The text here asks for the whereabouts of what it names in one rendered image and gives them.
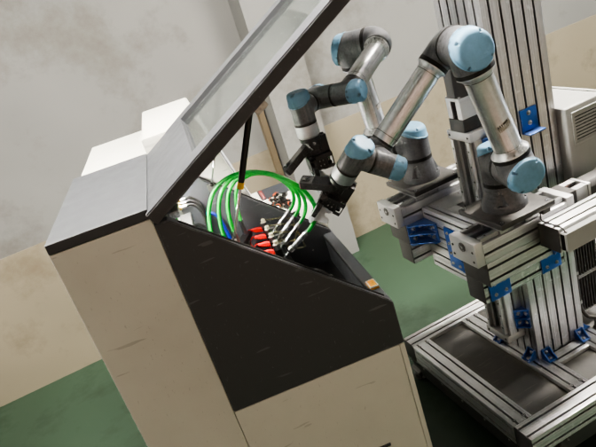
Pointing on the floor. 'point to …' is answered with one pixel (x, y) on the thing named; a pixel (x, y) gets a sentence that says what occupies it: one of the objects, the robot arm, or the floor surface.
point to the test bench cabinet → (344, 409)
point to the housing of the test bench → (137, 303)
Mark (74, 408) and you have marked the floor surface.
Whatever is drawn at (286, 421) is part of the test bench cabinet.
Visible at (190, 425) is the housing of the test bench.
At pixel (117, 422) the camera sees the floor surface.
